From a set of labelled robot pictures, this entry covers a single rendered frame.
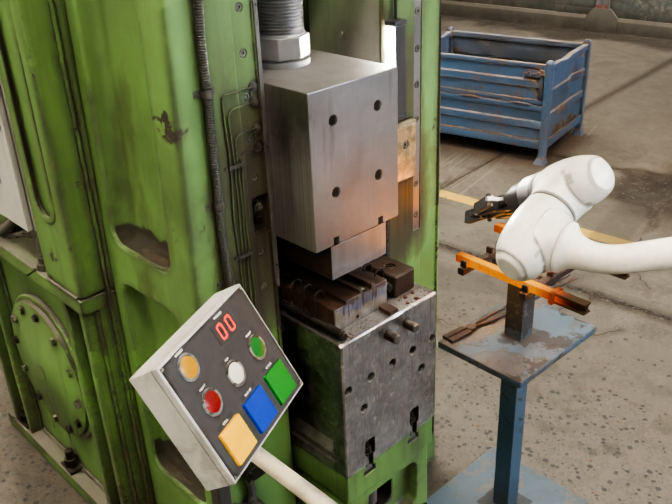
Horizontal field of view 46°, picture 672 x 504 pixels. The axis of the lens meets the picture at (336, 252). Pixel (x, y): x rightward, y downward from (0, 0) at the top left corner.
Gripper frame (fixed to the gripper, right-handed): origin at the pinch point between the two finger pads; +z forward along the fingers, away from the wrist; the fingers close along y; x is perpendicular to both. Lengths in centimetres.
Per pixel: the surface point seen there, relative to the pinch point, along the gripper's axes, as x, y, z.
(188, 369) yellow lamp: -43, -64, 0
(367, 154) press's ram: 14.1, -22.1, 15.7
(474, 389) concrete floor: -33, 92, 128
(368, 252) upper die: -7.0, -12.4, 29.7
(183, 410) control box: -51, -64, -2
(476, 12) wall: 467, 410, 628
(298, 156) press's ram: 8.7, -40.8, 13.9
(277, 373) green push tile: -42, -41, 12
